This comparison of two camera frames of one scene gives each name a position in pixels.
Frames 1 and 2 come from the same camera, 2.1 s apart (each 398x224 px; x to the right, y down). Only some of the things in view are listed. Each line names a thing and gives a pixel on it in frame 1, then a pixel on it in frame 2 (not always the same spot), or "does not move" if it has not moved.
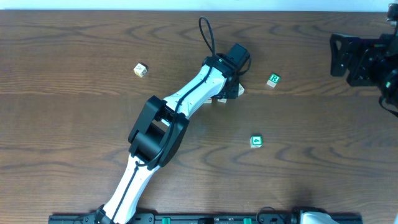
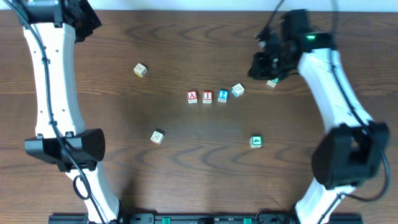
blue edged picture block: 240,89 does not move
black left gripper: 232,92 -> 88,23
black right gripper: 354,62 -> 265,66
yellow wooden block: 140,70 does not move
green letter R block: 273,80 does not move
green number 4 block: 256,141 does not move
